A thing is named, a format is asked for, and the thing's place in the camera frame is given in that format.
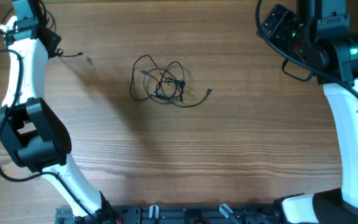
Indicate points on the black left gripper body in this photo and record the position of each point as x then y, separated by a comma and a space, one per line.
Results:
57, 40

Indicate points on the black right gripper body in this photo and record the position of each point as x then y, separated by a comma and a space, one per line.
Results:
286, 35

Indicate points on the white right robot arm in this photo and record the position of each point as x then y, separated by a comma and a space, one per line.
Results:
317, 37

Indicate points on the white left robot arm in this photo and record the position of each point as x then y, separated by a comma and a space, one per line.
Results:
33, 141

